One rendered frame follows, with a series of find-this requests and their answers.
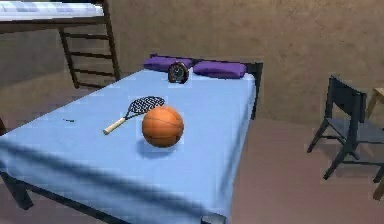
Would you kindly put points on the dark wooden bunk bed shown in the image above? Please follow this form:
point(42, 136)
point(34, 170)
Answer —
point(50, 11)

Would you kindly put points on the orange basketball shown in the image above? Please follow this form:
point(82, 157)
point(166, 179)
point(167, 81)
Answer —
point(162, 126)

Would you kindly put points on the dark round alarm clock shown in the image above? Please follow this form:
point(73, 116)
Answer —
point(178, 72)

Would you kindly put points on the purple pillow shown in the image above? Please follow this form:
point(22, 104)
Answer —
point(220, 69)
point(165, 62)

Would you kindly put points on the small dark pen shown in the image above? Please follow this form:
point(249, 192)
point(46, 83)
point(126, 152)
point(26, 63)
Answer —
point(69, 120)

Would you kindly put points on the dark grey chair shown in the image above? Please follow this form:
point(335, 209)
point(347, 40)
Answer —
point(350, 123)

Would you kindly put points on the blue bed with black frame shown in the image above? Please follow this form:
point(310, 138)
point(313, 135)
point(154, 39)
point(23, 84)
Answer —
point(206, 133)

